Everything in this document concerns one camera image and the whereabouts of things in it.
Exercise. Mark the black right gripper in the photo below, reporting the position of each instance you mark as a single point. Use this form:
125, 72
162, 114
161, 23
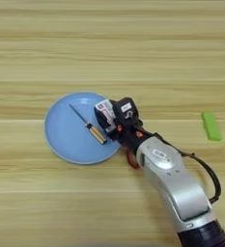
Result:
130, 135

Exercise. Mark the green rectangular block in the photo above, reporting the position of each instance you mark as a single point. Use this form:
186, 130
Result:
211, 127

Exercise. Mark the round light blue plate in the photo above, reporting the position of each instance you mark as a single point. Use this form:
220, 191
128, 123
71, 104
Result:
65, 138

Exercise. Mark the black box with white label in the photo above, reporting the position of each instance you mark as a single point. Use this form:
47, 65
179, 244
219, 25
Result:
126, 107

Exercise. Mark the white and red small box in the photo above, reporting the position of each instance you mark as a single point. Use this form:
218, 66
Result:
106, 106

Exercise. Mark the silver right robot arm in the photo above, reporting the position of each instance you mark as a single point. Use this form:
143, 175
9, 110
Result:
178, 186

